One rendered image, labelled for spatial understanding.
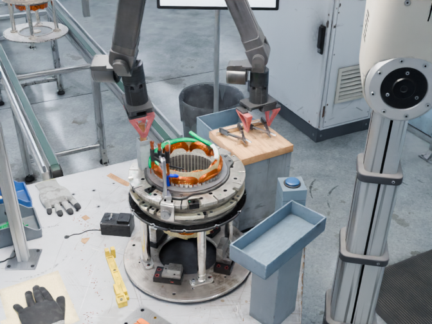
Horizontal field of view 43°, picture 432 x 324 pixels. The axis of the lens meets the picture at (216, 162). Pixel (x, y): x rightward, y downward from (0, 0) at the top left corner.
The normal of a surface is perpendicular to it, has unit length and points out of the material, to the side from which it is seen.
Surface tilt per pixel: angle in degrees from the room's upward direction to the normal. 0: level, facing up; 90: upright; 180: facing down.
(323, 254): 0
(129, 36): 116
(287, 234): 0
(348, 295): 90
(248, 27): 91
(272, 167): 90
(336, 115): 89
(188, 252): 0
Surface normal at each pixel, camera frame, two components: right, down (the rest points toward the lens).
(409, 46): -0.17, 0.76
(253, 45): -0.13, 0.60
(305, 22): -0.89, 0.22
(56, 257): 0.01, -0.85
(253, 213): 0.49, 0.46
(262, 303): -0.68, 0.38
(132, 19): -0.11, 0.89
